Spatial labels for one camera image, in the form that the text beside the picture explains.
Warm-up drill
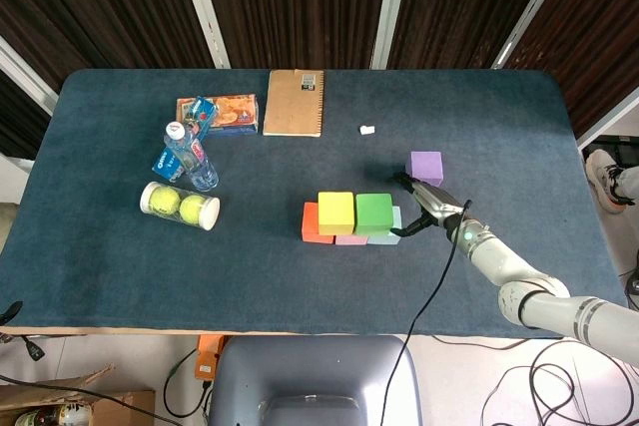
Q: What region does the brown spiral notebook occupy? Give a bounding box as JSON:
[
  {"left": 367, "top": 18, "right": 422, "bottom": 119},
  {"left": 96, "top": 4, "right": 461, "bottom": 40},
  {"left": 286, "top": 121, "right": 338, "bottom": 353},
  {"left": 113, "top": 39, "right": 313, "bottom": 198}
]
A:
[{"left": 262, "top": 69, "right": 325, "bottom": 139}]

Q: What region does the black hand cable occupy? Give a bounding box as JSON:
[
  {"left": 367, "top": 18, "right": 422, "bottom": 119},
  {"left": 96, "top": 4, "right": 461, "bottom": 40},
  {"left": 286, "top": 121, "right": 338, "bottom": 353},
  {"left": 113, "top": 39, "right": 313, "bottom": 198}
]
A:
[
  {"left": 376, "top": 199, "right": 474, "bottom": 426},
  {"left": 0, "top": 299, "right": 186, "bottom": 426}
]

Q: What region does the purple foam cube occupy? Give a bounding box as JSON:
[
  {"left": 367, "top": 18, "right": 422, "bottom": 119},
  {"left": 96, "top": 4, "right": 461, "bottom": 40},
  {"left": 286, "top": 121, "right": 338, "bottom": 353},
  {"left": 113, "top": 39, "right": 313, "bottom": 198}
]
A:
[{"left": 405, "top": 150, "right": 445, "bottom": 189}]

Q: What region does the black left hand cable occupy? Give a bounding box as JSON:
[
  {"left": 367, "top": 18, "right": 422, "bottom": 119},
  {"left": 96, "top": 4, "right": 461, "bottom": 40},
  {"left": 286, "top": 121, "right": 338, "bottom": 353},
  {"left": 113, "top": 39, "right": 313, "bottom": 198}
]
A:
[{"left": 0, "top": 299, "right": 186, "bottom": 426}]

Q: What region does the blue orange cracker box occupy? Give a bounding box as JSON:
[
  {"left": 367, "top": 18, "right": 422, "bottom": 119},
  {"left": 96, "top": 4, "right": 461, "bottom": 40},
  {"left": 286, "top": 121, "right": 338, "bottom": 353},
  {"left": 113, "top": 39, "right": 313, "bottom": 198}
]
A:
[{"left": 175, "top": 93, "right": 261, "bottom": 139}]

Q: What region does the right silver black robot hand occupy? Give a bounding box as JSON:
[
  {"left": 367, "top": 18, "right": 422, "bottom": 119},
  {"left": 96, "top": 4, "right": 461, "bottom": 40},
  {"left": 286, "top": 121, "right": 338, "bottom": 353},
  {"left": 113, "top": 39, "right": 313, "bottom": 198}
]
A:
[{"left": 389, "top": 171, "right": 468, "bottom": 238}]

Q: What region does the white sneaker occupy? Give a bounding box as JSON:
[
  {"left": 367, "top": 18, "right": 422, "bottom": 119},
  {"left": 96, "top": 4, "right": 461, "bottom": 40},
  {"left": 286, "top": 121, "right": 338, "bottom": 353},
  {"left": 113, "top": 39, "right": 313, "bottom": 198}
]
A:
[{"left": 584, "top": 148, "right": 639, "bottom": 215}]

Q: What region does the blue Oreo packet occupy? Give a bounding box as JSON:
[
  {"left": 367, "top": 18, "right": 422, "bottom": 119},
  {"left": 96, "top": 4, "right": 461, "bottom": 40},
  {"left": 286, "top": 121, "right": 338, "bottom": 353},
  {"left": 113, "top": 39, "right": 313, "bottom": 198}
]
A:
[{"left": 151, "top": 145, "right": 187, "bottom": 184}]

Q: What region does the orange foam cube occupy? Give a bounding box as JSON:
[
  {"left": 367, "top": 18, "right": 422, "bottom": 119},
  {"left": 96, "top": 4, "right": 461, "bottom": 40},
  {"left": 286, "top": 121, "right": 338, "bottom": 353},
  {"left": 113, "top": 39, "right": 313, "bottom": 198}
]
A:
[{"left": 301, "top": 202, "right": 335, "bottom": 245}]

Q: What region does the grey blue robot torso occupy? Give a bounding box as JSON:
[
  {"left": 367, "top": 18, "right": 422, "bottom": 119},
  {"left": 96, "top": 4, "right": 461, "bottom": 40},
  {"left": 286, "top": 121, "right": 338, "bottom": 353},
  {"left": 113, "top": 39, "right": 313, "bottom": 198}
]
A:
[{"left": 209, "top": 334, "right": 424, "bottom": 426}]

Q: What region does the light blue foam cube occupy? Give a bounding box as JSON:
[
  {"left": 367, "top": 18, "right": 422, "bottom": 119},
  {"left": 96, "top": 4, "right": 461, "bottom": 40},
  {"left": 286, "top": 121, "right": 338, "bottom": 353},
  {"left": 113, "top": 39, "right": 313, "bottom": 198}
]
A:
[{"left": 367, "top": 205, "right": 403, "bottom": 246}]

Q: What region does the white partition post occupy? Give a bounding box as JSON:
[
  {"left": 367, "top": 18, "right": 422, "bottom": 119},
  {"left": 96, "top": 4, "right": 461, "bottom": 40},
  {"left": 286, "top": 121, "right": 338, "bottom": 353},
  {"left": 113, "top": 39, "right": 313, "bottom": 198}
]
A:
[
  {"left": 369, "top": 0, "right": 413, "bottom": 71},
  {"left": 0, "top": 35, "right": 60, "bottom": 117},
  {"left": 490, "top": 0, "right": 583, "bottom": 71},
  {"left": 577, "top": 96, "right": 639, "bottom": 151},
  {"left": 173, "top": 0, "right": 232, "bottom": 70}
]

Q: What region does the orange power device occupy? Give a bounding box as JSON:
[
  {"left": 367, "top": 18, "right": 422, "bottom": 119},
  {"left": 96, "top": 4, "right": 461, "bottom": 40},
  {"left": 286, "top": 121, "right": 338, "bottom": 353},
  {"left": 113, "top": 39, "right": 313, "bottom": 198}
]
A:
[{"left": 194, "top": 334, "right": 226, "bottom": 381}]

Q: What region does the brown cardboard box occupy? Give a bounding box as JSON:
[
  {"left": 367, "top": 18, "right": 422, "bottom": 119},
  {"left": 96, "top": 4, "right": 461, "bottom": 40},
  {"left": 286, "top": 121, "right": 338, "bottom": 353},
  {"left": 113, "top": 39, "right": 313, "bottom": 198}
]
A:
[{"left": 0, "top": 364, "right": 157, "bottom": 426}]

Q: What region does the clear plastic water bottle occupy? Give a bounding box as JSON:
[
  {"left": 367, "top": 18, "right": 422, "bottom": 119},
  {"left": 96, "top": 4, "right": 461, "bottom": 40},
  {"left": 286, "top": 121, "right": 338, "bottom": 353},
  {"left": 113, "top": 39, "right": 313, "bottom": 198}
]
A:
[{"left": 163, "top": 120, "right": 221, "bottom": 193}]

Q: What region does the small blue drink carton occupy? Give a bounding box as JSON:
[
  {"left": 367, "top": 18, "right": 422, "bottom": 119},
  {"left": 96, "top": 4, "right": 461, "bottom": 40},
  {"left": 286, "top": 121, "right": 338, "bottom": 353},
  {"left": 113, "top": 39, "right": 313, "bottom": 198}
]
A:
[{"left": 185, "top": 95, "right": 220, "bottom": 141}]

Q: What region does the yellow tennis ball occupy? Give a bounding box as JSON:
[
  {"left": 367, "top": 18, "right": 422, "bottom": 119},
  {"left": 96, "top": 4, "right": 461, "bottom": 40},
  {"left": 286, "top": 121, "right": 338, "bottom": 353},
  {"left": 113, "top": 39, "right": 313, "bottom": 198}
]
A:
[
  {"left": 178, "top": 194, "right": 209, "bottom": 224},
  {"left": 149, "top": 186, "right": 181, "bottom": 218}
]

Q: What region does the clear tennis ball tube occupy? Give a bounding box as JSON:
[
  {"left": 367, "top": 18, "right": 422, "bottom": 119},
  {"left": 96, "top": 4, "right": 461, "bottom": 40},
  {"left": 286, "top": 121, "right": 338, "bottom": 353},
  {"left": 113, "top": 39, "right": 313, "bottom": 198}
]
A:
[{"left": 139, "top": 181, "right": 222, "bottom": 231}]

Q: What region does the black right hand cable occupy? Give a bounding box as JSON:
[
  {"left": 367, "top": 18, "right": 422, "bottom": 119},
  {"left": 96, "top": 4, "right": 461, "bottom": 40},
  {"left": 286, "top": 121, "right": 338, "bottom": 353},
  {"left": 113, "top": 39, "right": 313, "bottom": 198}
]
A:
[{"left": 376, "top": 199, "right": 474, "bottom": 426}]

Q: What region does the yellow foam cube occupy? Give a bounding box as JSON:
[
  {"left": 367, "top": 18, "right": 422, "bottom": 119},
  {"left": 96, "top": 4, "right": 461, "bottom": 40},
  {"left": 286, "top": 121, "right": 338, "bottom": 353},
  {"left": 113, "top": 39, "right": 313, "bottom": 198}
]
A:
[{"left": 318, "top": 191, "right": 356, "bottom": 236}]

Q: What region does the dark blue table cloth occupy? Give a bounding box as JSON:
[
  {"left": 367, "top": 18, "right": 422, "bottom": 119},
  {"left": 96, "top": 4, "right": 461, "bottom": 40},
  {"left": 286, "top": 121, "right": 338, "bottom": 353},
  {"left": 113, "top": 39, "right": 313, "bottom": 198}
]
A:
[{"left": 0, "top": 69, "right": 633, "bottom": 338}]

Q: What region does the green foam cube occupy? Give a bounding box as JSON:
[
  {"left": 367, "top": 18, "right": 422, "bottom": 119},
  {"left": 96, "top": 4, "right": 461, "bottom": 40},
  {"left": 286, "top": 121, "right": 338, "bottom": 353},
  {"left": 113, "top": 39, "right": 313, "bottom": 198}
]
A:
[{"left": 354, "top": 193, "right": 395, "bottom": 236}]

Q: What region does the black plug adapter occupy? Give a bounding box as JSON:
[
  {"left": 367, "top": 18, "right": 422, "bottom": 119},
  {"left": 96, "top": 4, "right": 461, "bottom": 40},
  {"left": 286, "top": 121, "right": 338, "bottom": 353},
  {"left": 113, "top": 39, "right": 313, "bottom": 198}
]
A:
[{"left": 18, "top": 334, "right": 47, "bottom": 362}]

